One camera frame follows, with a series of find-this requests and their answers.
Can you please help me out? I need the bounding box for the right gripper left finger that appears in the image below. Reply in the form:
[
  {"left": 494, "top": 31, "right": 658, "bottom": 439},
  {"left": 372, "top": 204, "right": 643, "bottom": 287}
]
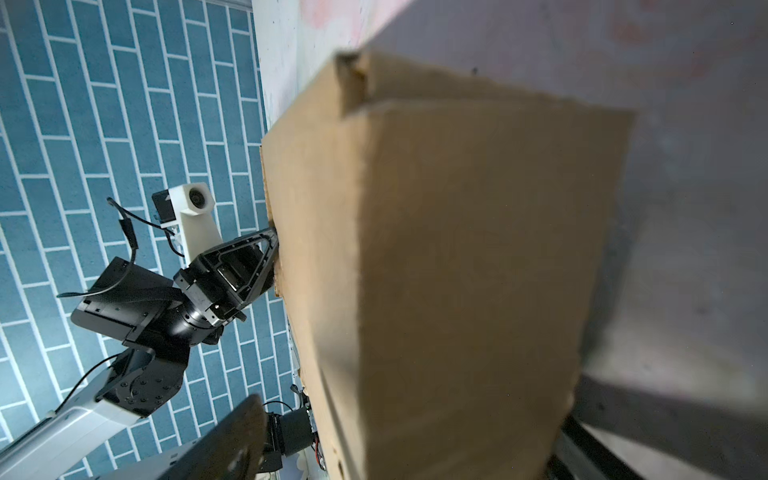
[{"left": 158, "top": 394, "right": 267, "bottom": 480}]

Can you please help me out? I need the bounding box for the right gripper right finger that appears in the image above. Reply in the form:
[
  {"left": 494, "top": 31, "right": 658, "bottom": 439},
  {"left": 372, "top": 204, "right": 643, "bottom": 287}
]
[{"left": 548, "top": 415, "right": 643, "bottom": 480}]

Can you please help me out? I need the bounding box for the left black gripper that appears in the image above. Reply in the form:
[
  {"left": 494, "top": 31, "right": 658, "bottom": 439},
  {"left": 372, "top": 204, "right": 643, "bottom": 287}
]
[{"left": 173, "top": 227, "right": 279, "bottom": 327}]

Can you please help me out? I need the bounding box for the brown cardboard box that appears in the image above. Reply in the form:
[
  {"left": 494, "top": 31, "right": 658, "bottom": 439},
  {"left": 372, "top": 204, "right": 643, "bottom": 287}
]
[{"left": 261, "top": 50, "right": 635, "bottom": 479}]

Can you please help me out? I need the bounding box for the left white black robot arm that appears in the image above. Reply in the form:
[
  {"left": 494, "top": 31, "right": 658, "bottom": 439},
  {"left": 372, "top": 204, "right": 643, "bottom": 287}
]
[{"left": 1, "top": 227, "right": 279, "bottom": 479}]

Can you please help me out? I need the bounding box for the floral table mat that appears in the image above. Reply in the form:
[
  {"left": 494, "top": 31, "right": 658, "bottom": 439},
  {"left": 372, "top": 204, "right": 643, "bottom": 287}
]
[{"left": 252, "top": 1, "right": 767, "bottom": 479}]

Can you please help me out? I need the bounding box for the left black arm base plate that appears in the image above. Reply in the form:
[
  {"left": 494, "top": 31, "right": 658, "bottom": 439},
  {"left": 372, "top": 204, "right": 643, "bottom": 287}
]
[{"left": 258, "top": 384, "right": 328, "bottom": 474}]

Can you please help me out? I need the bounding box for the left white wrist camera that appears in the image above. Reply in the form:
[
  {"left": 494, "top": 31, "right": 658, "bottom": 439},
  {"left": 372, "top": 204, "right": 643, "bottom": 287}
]
[{"left": 151, "top": 183, "right": 223, "bottom": 266}]

